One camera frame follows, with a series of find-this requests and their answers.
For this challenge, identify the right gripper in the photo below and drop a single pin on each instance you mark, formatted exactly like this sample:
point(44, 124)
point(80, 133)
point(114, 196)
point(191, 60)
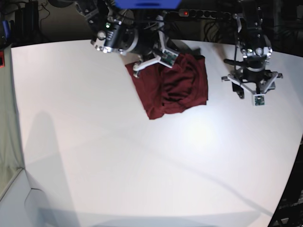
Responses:
point(151, 54)

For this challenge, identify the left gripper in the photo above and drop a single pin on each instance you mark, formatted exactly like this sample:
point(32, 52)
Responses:
point(243, 80)

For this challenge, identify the dark red t-shirt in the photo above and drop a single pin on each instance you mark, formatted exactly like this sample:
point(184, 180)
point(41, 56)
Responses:
point(164, 90)

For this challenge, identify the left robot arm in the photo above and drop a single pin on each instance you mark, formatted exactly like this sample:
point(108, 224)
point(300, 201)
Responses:
point(253, 51)

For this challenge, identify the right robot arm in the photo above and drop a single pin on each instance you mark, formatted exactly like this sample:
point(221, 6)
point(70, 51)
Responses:
point(137, 31)

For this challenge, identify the blue box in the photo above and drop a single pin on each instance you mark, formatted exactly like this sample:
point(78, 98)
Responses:
point(147, 4)

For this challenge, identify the black power strip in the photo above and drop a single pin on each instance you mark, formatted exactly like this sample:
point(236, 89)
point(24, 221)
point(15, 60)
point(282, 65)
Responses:
point(198, 14)

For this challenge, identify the red and black device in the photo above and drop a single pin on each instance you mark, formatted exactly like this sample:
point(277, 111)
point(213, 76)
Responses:
point(2, 59)

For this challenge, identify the grey fabric side panel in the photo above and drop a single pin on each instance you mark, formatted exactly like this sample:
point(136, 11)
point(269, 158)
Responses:
point(11, 156)

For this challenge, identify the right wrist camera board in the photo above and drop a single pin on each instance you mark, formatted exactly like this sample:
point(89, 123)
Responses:
point(168, 58)

